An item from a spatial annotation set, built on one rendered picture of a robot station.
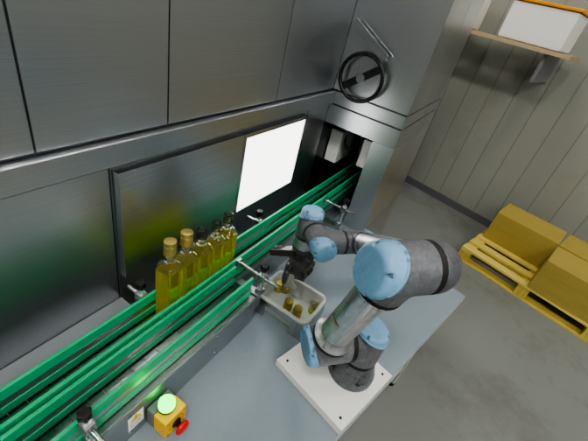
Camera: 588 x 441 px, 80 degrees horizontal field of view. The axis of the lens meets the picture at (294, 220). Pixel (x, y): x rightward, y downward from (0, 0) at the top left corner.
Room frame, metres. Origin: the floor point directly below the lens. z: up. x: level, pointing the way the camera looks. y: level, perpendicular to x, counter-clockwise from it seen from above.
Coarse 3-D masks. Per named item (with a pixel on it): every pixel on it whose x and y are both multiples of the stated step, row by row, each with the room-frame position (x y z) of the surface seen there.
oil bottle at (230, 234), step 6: (222, 228) 0.89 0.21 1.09; (234, 228) 0.91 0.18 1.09; (228, 234) 0.88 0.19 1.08; (234, 234) 0.90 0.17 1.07; (228, 240) 0.87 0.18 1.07; (234, 240) 0.90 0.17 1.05; (228, 246) 0.88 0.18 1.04; (234, 246) 0.91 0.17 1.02; (228, 252) 0.88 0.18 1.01; (228, 258) 0.89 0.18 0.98
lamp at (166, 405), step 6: (162, 396) 0.46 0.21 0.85; (168, 396) 0.47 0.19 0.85; (162, 402) 0.45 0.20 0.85; (168, 402) 0.45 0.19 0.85; (174, 402) 0.46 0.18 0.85; (162, 408) 0.44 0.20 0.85; (168, 408) 0.44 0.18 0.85; (174, 408) 0.45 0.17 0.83; (162, 414) 0.43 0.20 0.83; (168, 414) 0.44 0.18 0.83
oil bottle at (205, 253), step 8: (192, 248) 0.77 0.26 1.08; (200, 248) 0.77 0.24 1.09; (208, 248) 0.79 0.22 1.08; (200, 256) 0.76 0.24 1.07; (208, 256) 0.79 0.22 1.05; (200, 264) 0.76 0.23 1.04; (208, 264) 0.79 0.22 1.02; (200, 272) 0.76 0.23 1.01; (208, 272) 0.80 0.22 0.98; (200, 280) 0.77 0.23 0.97
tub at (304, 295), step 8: (280, 272) 1.04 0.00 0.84; (272, 280) 0.99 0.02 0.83; (296, 280) 1.02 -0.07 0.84; (272, 288) 1.00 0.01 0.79; (304, 288) 1.00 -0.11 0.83; (312, 288) 1.00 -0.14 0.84; (264, 296) 0.89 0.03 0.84; (272, 296) 0.97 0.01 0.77; (280, 296) 0.98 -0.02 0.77; (288, 296) 0.99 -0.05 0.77; (296, 296) 1.00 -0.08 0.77; (304, 296) 0.99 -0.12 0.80; (312, 296) 0.98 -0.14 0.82; (320, 296) 0.97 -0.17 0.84; (272, 304) 0.87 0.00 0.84; (280, 304) 0.94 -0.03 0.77; (304, 304) 0.97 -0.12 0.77; (320, 304) 0.92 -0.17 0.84; (288, 312) 0.85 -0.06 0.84; (304, 312) 0.93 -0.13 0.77; (312, 312) 0.88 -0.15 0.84; (296, 320) 0.83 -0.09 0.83; (304, 320) 0.83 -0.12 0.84
